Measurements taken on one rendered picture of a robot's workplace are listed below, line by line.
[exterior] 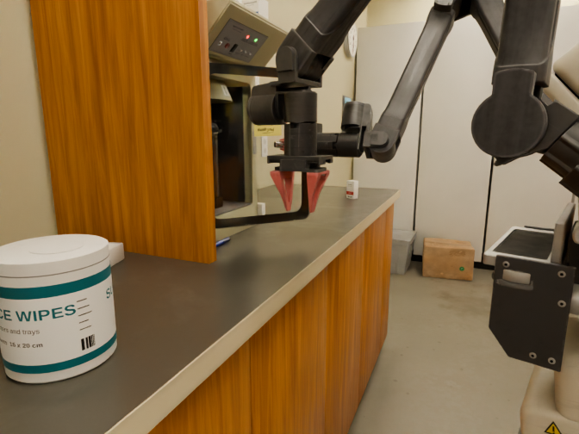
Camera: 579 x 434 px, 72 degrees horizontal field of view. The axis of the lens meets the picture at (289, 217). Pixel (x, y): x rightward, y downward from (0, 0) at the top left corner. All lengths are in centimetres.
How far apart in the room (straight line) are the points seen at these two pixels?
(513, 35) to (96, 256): 56
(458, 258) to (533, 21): 320
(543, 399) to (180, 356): 58
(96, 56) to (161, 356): 73
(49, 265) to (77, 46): 71
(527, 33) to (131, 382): 61
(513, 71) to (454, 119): 338
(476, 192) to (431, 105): 87
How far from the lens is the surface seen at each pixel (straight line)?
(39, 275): 52
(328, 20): 67
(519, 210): 399
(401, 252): 365
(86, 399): 53
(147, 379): 54
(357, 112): 97
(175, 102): 92
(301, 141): 68
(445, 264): 370
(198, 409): 66
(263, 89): 74
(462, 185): 393
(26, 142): 124
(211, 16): 99
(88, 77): 110
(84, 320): 55
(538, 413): 80
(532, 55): 56
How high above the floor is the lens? 123
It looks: 12 degrees down
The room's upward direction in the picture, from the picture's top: straight up
